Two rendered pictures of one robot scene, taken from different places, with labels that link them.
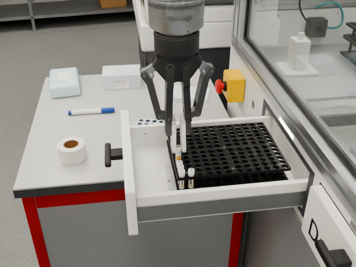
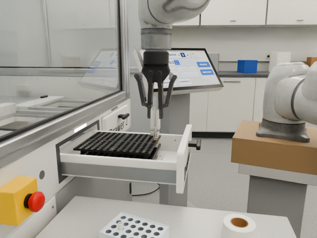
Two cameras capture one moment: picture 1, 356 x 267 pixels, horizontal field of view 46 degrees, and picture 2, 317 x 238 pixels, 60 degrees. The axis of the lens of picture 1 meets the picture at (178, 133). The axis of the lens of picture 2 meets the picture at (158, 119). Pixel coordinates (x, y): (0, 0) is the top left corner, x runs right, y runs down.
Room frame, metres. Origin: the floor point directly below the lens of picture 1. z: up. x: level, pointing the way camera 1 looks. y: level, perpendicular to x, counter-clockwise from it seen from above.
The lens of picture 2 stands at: (1.45, 0.27, 1.16)
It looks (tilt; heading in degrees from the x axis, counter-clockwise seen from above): 13 degrees down; 199
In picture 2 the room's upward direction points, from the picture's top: straight up
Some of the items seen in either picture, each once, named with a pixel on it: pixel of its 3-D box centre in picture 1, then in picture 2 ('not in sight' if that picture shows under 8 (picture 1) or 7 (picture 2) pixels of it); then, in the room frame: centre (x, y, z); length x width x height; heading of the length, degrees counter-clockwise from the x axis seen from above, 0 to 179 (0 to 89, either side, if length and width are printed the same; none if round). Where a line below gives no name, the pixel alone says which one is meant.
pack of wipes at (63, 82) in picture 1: (64, 81); not in sight; (1.28, 0.38, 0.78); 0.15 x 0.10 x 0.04; 14
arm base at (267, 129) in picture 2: not in sight; (282, 125); (0.29, 0.40, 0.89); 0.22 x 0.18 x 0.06; 175
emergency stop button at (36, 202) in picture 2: (220, 86); (34, 201); (1.06, -0.12, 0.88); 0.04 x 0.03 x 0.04; 8
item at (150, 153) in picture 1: (227, 161); (118, 152); (0.72, -0.11, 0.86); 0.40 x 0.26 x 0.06; 98
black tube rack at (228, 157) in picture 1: (223, 159); (120, 150); (0.72, -0.10, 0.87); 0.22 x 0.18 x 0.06; 98
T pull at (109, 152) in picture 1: (114, 154); (194, 144); (0.69, 0.13, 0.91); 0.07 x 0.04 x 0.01; 8
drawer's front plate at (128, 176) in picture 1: (128, 166); (185, 153); (0.69, 0.10, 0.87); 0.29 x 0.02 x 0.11; 8
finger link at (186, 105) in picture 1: (185, 90); (150, 89); (0.67, -0.01, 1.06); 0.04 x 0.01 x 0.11; 8
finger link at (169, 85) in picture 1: (168, 91); (160, 89); (0.67, 0.02, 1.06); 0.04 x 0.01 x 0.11; 8
